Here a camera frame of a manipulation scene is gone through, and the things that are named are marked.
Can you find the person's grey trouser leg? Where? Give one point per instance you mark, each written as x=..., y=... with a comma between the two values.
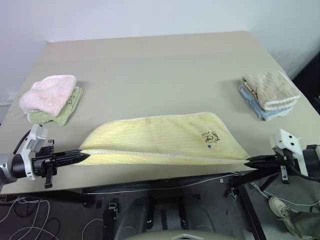
x=303, y=223

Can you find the yellow striped towel with embroidery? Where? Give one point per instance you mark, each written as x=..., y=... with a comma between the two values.
x=160, y=135

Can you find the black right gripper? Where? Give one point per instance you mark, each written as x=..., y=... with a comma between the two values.
x=285, y=165

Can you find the green folded towel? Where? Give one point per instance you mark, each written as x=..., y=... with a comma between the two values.
x=66, y=112

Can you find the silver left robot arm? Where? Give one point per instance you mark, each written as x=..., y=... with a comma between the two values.
x=15, y=165

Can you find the black metal table frame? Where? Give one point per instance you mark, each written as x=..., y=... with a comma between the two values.
x=247, y=200

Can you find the dark rounded robot leg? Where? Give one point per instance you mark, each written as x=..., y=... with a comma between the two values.
x=197, y=217
x=133, y=217

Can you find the blue folded towel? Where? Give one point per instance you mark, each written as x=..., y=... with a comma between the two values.
x=260, y=110

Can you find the beige folded towel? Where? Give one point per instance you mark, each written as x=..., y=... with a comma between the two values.
x=271, y=90

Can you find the white sneaker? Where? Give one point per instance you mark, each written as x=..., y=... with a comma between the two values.
x=278, y=207

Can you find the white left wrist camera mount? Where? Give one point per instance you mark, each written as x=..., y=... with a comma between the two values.
x=33, y=142

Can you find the pink folded towel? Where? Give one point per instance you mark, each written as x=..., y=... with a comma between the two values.
x=48, y=95

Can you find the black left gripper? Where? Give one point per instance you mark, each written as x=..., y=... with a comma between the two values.
x=43, y=160

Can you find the black panel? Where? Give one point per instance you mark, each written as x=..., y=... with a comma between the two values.
x=308, y=75

